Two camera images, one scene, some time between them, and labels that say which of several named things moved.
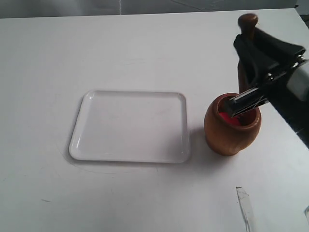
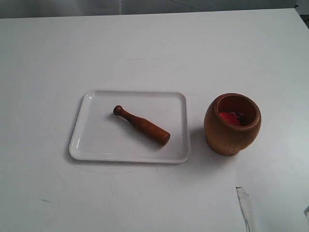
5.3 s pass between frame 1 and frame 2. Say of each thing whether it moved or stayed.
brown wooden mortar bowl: stayed
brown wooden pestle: moved
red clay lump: stayed
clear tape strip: stayed
